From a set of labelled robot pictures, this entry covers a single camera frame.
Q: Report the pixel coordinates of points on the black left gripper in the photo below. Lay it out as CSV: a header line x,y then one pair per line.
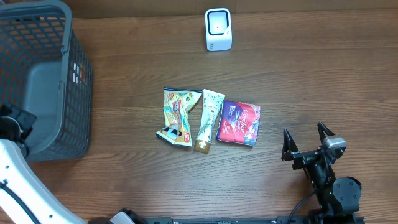
x,y
25,119

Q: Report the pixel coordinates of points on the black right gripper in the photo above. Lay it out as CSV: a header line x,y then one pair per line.
x,y
289,151

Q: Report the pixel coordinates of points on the red purple pad packet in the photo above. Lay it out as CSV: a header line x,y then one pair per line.
x,y
239,123

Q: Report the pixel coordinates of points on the white gold cream tube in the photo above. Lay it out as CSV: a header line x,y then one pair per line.
x,y
212,104

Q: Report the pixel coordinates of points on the yellow snack packet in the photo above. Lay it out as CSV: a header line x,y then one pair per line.
x,y
177,105

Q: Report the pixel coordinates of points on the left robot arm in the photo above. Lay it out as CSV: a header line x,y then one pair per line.
x,y
25,198

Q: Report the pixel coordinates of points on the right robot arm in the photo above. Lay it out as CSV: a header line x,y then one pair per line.
x,y
338,198

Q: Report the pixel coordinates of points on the grey plastic shopping basket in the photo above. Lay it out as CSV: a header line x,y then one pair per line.
x,y
45,71

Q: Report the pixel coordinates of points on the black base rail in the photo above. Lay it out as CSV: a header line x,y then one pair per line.
x,y
277,220

